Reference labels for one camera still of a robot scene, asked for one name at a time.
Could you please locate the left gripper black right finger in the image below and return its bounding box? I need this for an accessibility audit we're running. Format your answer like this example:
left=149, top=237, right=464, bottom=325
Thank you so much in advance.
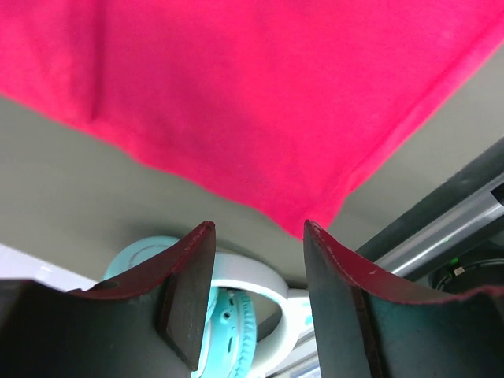
left=303, top=220, right=503, bottom=377

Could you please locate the teal and white hanger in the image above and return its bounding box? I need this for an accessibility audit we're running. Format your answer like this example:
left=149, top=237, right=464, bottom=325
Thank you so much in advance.
left=101, top=235, right=316, bottom=378

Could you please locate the aluminium frame rail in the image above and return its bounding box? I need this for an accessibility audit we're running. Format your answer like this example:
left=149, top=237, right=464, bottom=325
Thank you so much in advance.
left=376, top=191, right=503, bottom=277

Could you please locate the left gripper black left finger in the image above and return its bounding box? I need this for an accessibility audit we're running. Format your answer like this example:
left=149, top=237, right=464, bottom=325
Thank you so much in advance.
left=1, top=221, right=216, bottom=377

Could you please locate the red t shirt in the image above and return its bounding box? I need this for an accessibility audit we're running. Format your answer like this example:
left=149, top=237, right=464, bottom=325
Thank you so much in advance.
left=1, top=1, right=503, bottom=238

